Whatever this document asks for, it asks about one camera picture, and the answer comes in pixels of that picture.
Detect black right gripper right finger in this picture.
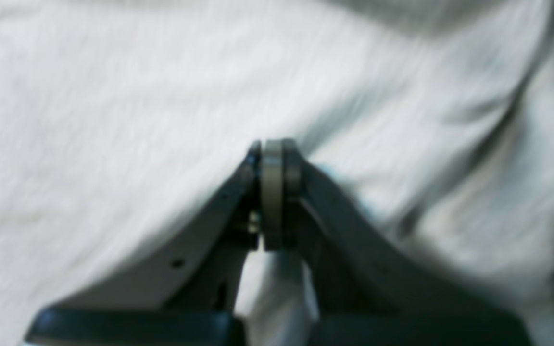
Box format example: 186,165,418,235
282,139,532,346

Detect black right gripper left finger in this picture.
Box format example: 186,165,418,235
25,140,284,346

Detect grey t-shirt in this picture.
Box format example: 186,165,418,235
0,0,554,346

